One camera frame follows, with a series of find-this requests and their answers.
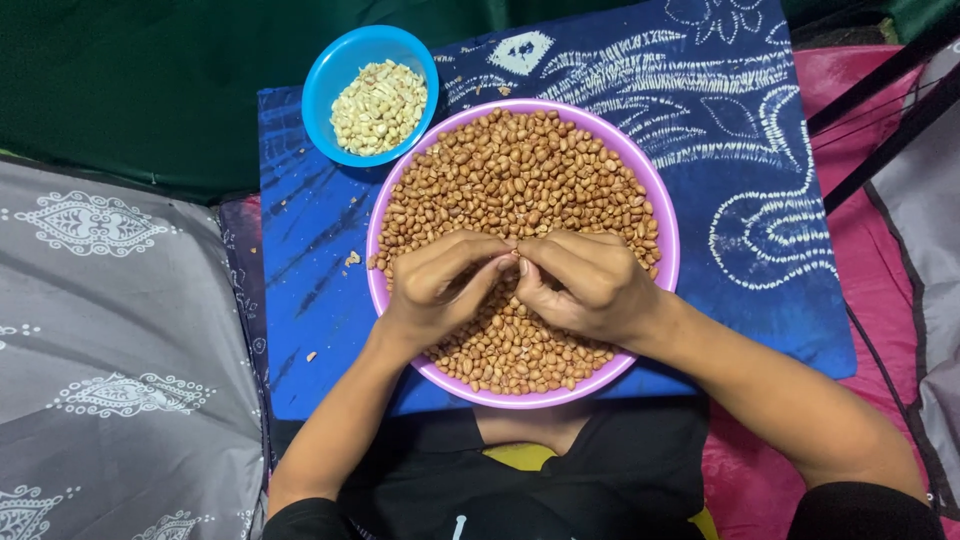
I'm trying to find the blue plastic bowl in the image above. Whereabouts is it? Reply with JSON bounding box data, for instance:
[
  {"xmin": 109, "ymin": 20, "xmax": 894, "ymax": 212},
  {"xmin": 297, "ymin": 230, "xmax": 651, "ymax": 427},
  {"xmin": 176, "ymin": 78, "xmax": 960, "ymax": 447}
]
[{"xmin": 301, "ymin": 24, "xmax": 441, "ymax": 169}]

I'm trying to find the purple plastic bowl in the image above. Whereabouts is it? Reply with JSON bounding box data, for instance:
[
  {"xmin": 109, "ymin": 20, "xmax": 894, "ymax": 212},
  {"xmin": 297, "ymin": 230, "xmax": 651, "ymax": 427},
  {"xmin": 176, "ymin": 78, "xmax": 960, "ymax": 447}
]
[{"xmin": 365, "ymin": 98, "xmax": 682, "ymax": 411}]

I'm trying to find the grey patterned pillow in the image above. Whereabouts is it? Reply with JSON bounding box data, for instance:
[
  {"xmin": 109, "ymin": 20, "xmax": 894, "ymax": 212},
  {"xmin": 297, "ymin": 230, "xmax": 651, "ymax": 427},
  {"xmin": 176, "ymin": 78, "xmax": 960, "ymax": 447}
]
[{"xmin": 0, "ymin": 156, "xmax": 269, "ymax": 540}]

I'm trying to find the person's right hand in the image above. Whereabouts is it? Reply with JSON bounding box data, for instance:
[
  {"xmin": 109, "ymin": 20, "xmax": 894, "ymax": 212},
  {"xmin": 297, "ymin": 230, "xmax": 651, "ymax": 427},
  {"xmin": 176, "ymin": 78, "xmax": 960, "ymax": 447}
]
[{"xmin": 513, "ymin": 229, "xmax": 671, "ymax": 345}]

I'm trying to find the heap of white peeled peanuts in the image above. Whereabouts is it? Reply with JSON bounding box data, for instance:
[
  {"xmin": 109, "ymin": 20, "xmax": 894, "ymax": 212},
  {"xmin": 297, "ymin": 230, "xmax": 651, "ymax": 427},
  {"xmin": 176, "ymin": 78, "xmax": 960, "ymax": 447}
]
[{"xmin": 330, "ymin": 59, "xmax": 429, "ymax": 158}]

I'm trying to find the person's black shirt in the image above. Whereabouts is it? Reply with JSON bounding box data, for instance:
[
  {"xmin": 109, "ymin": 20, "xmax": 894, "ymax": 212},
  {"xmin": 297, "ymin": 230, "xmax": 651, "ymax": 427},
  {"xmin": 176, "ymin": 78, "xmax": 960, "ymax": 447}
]
[{"xmin": 262, "ymin": 396, "xmax": 948, "ymax": 540}]

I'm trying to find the black metal stand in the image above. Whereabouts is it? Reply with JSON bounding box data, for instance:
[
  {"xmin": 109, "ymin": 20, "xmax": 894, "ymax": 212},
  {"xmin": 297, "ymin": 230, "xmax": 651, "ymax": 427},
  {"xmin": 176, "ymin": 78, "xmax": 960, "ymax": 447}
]
[{"xmin": 806, "ymin": 30, "xmax": 960, "ymax": 216}]

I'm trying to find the person's left hand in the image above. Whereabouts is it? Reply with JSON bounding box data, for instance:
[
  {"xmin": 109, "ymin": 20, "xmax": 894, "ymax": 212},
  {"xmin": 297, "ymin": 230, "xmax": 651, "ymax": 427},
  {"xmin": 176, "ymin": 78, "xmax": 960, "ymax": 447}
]
[{"xmin": 380, "ymin": 230, "xmax": 520, "ymax": 351}]

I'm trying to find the heap of brown unpeeled peanuts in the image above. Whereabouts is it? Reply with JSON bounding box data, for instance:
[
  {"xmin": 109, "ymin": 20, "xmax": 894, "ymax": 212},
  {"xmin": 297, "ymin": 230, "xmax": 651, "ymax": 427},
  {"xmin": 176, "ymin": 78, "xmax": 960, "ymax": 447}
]
[{"xmin": 369, "ymin": 108, "xmax": 663, "ymax": 397}]

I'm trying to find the green cloth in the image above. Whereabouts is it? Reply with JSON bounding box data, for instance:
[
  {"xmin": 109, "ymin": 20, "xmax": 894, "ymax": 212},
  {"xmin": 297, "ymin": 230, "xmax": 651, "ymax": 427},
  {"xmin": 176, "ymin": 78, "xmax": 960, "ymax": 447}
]
[{"xmin": 0, "ymin": 0, "xmax": 654, "ymax": 205}]

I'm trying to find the blue patterned cloth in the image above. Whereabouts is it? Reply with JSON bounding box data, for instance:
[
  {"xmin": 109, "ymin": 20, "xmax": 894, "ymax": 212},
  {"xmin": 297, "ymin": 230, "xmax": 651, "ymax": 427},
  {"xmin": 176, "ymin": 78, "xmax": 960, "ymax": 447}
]
[{"xmin": 257, "ymin": 0, "xmax": 858, "ymax": 422}]

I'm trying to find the pink sheet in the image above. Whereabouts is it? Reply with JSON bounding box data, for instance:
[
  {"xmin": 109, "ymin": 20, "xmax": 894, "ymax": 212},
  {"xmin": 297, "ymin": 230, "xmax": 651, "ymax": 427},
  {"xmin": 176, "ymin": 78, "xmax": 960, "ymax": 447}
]
[{"xmin": 701, "ymin": 43, "xmax": 960, "ymax": 540}]

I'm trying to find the grey fabric with black trim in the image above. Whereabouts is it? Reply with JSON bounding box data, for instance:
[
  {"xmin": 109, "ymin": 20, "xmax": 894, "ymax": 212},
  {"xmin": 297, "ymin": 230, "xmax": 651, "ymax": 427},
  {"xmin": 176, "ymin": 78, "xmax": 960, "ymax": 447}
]
[{"xmin": 864, "ymin": 41, "xmax": 960, "ymax": 519}]

